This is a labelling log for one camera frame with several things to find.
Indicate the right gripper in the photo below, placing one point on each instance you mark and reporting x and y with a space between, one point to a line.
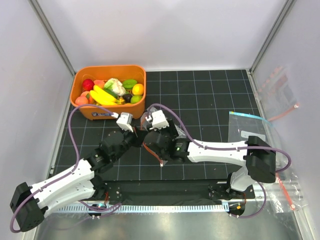
170 129

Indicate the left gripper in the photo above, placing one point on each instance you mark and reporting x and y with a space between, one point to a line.
139 135

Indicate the red zipper clear bag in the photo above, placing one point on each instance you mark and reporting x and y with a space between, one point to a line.
182 142

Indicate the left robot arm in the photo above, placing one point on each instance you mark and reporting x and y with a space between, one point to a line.
32 204

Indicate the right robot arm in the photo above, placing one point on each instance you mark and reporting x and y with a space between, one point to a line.
256 161

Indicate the blue zipper clear bag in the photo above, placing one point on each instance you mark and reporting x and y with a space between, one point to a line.
243 125

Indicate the green lime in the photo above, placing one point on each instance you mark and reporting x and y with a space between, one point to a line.
135 99

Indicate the dark purple fruit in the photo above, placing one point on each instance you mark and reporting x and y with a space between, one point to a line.
127 97

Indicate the black grid mat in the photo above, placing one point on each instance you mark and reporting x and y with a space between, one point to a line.
202 99

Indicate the yellow lemon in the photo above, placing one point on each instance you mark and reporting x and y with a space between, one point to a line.
138 89

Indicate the orange plastic bin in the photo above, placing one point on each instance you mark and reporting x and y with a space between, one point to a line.
105 72

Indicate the yellow banana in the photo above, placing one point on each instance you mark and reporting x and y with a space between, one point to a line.
103 98

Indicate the green star fruit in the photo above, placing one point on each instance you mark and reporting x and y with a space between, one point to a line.
129 83

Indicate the green cucumber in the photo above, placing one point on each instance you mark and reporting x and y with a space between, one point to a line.
110 92

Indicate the cauliflower toy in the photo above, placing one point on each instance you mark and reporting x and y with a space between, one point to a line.
115 86

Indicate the peach upper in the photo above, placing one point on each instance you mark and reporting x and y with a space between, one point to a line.
99 83

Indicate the peach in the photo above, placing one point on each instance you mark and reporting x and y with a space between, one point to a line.
81 100
99 83
88 95

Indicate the peach middle left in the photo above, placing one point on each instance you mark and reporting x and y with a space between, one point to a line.
88 95

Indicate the peach front left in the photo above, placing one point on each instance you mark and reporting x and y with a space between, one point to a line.
81 100

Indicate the red apple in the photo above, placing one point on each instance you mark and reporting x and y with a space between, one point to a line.
88 84

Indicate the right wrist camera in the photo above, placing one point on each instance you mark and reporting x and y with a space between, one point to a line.
156 120

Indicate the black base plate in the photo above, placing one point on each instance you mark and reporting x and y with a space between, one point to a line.
194 192

